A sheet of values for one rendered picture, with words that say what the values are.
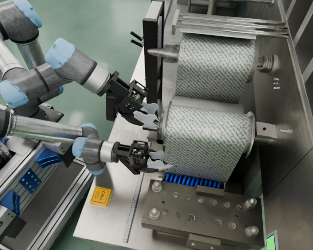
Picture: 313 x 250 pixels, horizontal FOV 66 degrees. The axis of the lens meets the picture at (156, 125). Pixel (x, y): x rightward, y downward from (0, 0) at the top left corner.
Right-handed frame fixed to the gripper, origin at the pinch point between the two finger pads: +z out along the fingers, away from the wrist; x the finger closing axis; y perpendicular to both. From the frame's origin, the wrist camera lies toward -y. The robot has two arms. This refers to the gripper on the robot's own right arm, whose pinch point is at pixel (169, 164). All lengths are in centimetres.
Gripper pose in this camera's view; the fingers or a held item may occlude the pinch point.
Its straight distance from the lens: 88.4
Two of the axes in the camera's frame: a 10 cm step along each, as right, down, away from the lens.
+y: 0.0, -6.1, -7.9
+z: 9.8, 1.5, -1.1
